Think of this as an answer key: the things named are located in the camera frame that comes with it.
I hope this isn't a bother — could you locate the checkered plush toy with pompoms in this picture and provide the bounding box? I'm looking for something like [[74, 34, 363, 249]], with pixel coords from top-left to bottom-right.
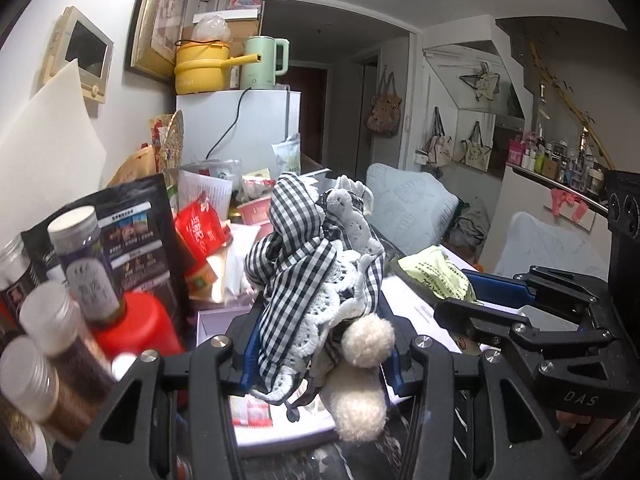
[[244, 172, 395, 443]]

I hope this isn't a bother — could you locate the green electric kettle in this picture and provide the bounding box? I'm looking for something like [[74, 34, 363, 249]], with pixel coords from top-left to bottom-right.
[[240, 36, 290, 90]]

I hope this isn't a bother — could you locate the black snack pouch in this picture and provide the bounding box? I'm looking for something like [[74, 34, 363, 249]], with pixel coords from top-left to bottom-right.
[[21, 174, 193, 336]]

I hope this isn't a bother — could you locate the green printed plastic bag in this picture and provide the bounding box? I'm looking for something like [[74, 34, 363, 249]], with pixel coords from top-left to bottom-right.
[[398, 246, 477, 302]]

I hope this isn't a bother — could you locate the purple label jar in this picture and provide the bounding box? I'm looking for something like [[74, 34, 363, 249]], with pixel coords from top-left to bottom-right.
[[47, 206, 125, 326]]

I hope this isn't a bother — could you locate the red snack bag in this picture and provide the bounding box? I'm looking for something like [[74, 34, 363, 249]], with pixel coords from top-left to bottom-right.
[[174, 193, 232, 272]]

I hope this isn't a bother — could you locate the red cylindrical canister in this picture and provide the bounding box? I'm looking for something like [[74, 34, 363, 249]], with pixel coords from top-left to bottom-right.
[[91, 292, 184, 360]]

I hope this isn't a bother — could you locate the framed picture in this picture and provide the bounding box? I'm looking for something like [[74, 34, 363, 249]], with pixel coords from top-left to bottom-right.
[[126, 0, 189, 84]]

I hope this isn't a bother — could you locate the light blue chair cushion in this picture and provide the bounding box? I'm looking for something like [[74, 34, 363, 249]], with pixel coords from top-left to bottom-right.
[[494, 211, 608, 281]]

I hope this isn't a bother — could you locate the yellow pot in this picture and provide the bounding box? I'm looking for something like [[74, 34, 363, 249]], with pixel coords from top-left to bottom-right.
[[174, 40, 259, 96]]

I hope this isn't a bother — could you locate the white open gift box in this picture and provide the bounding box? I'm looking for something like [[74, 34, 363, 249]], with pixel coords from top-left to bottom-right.
[[194, 271, 482, 449]]

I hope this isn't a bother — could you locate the white mini fridge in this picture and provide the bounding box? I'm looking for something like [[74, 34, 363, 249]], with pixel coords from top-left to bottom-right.
[[176, 90, 302, 177]]

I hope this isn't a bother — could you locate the wall intercom panel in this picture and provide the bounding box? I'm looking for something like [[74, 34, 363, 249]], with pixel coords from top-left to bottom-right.
[[40, 6, 114, 104]]

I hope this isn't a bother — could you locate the red snack packet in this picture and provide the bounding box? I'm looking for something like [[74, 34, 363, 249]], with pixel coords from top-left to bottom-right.
[[229, 396, 272, 428]]

